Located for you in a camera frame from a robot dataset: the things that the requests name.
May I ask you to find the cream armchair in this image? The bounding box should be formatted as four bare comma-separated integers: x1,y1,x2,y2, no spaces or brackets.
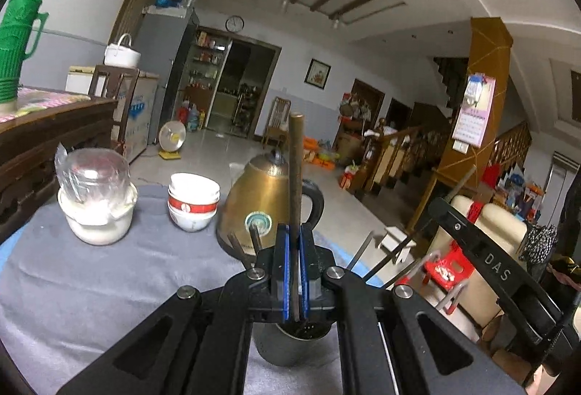
426,194,532,332

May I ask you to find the brass electric kettle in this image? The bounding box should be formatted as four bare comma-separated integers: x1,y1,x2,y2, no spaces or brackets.
215,148,325,260

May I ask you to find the grey perforated utensil holder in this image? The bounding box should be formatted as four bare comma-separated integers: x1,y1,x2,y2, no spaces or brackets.
252,321,333,367

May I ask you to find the small white stool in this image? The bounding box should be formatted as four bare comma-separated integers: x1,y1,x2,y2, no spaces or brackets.
376,226,417,264

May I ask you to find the red plastic stool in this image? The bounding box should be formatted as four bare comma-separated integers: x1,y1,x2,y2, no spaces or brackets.
422,240,475,292

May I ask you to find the white red bowl stack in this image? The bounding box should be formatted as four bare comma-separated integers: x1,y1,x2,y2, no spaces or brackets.
166,172,220,233

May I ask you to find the wooden stair railing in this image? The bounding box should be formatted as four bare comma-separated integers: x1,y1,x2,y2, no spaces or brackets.
349,119,451,199

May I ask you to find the wooden chair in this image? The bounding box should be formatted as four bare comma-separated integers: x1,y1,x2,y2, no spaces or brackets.
261,96,292,147

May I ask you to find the white plastic basin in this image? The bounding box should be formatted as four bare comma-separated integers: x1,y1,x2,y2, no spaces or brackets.
57,184,138,245

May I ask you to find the white chest freezer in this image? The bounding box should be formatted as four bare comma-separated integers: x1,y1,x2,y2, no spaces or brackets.
65,65,159,163

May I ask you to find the clear plastic bag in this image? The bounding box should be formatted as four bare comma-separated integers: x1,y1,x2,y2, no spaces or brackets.
54,144,131,208

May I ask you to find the grey table cloth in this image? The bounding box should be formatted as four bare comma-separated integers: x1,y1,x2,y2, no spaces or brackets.
0,183,382,395

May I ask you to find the grey refrigerator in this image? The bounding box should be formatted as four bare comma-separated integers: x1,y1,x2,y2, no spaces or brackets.
133,5,199,144

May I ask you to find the white rice cooker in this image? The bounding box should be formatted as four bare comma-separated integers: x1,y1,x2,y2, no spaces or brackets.
103,33,141,69

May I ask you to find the green thermos jug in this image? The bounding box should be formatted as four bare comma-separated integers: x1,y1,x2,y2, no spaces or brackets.
0,0,49,114

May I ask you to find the framed wall picture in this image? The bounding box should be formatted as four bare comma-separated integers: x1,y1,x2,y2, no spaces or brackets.
304,59,331,89

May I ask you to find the wall calendar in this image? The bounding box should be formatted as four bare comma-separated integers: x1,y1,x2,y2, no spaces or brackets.
452,73,495,150

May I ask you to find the round wall clock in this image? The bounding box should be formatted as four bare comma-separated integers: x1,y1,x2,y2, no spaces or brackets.
224,16,245,33

